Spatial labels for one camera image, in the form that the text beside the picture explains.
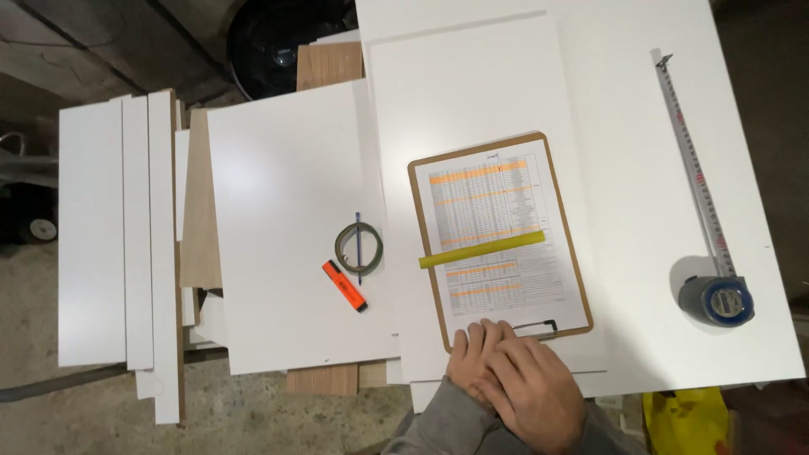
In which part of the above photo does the person's left hand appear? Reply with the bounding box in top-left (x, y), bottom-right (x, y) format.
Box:
top-left (445, 318), bottom-right (500, 410)

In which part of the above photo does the person's right hand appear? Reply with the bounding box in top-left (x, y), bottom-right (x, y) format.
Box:
top-left (483, 321), bottom-right (587, 453)

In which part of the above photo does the yellow ruler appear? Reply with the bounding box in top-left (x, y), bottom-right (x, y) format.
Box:
top-left (418, 230), bottom-right (547, 270)

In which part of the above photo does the green tape roll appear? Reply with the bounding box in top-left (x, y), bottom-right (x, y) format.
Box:
top-left (334, 221), bottom-right (384, 277)

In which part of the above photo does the printed table sheet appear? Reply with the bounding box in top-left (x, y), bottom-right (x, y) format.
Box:
top-left (415, 140), bottom-right (589, 336)

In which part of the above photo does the orange highlighter marker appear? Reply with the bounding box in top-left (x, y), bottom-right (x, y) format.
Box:
top-left (321, 259), bottom-right (369, 314)

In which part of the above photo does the blue pen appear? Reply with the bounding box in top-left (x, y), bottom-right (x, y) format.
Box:
top-left (354, 211), bottom-right (364, 286)

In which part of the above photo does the brown wood grain board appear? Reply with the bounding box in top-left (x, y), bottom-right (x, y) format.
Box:
top-left (296, 41), bottom-right (365, 93)
top-left (286, 363), bottom-right (360, 397)

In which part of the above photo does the brown clipboard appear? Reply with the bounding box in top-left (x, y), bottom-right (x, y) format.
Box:
top-left (407, 131), bottom-right (595, 355)

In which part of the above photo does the yellow plastic bag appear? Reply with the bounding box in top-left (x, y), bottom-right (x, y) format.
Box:
top-left (642, 387), bottom-right (731, 455)

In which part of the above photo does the largest white board panel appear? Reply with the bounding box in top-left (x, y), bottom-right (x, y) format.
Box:
top-left (354, 0), bottom-right (807, 400)

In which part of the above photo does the blue grey tape measure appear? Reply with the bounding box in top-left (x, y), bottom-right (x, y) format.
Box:
top-left (651, 49), bottom-right (755, 328)

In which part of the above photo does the medium white board panel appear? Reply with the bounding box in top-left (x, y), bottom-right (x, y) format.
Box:
top-left (206, 79), bottom-right (401, 377)

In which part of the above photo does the tall white board panel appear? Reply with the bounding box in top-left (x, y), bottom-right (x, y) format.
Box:
top-left (365, 11), bottom-right (609, 384)

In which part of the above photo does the light oak board panel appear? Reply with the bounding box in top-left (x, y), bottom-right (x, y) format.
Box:
top-left (179, 107), bottom-right (223, 290)

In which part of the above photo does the long white board strip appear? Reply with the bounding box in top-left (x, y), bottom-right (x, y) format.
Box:
top-left (147, 90), bottom-right (182, 426)

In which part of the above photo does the narrow white board strip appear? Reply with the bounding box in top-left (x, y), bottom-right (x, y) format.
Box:
top-left (121, 95), bottom-right (154, 372)

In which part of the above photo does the black round bucket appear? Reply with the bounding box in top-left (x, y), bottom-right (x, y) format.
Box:
top-left (225, 0), bottom-right (359, 101)

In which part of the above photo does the wide white board strip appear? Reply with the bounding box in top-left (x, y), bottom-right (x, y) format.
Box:
top-left (58, 99), bottom-right (127, 368)

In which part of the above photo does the wheeled cart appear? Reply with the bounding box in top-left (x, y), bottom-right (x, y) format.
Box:
top-left (0, 131), bottom-right (59, 247)

